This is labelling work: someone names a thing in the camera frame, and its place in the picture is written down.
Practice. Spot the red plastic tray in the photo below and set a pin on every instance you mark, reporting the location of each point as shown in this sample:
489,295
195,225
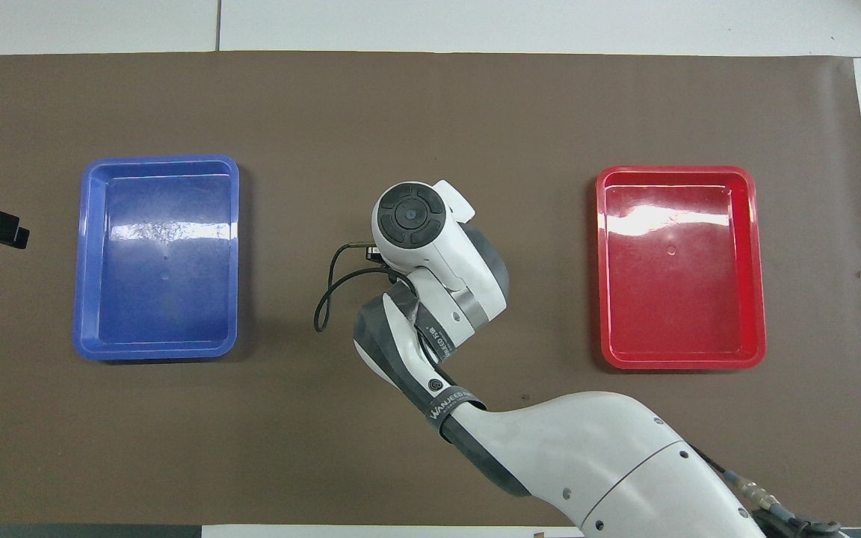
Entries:
670,299

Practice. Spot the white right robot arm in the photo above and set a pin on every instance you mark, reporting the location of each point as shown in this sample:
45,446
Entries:
587,448

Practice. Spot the blue plastic tray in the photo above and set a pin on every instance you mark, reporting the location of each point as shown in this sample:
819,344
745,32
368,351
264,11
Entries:
131,321

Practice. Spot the brown table mat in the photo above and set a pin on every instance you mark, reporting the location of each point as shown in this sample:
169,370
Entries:
176,433

